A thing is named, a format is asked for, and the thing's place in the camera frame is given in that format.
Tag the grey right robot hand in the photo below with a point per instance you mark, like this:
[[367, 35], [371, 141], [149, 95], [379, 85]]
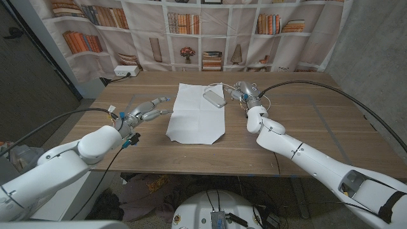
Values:
[[249, 92]]

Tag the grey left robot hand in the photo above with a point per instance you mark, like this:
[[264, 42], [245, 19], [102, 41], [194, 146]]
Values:
[[136, 116]]

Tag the white paper sheet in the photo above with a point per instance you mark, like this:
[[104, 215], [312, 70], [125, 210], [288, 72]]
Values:
[[194, 124]]

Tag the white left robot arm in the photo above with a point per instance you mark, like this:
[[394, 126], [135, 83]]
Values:
[[63, 165]]

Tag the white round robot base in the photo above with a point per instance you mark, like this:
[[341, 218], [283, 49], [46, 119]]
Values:
[[197, 210]]

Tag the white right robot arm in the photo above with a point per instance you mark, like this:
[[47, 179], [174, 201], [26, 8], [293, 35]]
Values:
[[318, 162]]

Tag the white power strip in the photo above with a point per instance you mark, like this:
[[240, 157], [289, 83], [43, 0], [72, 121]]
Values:
[[126, 70]]

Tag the purple cloth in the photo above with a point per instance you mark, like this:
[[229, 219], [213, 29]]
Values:
[[140, 197]]

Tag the printed bookshelf backdrop cloth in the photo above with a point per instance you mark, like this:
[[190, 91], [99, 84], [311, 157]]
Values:
[[143, 28]]

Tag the black bag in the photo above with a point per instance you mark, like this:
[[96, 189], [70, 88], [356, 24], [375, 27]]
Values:
[[108, 208]]

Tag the clear plastic storage box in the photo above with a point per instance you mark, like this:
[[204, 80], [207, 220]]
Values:
[[28, 156]]

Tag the grey metal table leg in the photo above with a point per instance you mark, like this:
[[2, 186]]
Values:
[[300, 197]]

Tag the person in grey clothes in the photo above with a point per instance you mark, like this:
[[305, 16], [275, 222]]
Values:
[[6, 168]]

